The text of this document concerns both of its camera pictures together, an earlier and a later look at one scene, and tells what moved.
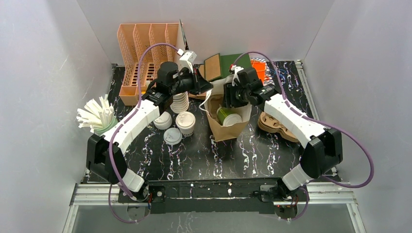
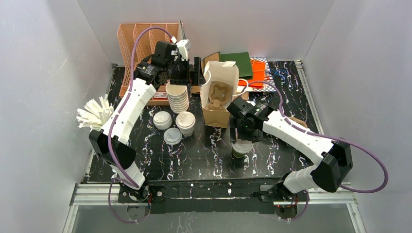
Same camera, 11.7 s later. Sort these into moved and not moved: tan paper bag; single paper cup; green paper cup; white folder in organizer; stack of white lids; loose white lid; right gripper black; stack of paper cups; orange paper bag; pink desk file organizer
Moved: green paper cup; tan paper bag; right gripper black
Not moved: stack of paper cups; white folder in organizer; loose white lid; single paper cup; stack of white lids; orange paper bag; pink desk file organizer
